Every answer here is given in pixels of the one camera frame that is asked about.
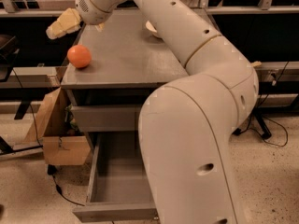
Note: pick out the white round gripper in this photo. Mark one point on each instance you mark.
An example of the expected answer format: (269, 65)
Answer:
(88, 9)

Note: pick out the grey middle drawer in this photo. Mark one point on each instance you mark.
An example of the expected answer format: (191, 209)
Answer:
(106, 118)

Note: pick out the grey drawer cabinet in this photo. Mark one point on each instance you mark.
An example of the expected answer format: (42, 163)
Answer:
(128, 64)

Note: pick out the orange fruit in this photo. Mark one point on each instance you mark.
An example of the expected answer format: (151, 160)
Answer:
(79, 56)

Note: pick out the brown cardboard box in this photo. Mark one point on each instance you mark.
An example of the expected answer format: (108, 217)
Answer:
(50, 130)

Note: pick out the grey open bottom drawer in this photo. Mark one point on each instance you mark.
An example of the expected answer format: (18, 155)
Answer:
(118, 187)

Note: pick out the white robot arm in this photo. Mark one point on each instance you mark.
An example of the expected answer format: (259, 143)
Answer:
(184, 126)

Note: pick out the white paper bowl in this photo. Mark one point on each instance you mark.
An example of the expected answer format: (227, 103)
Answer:
(151, 28)

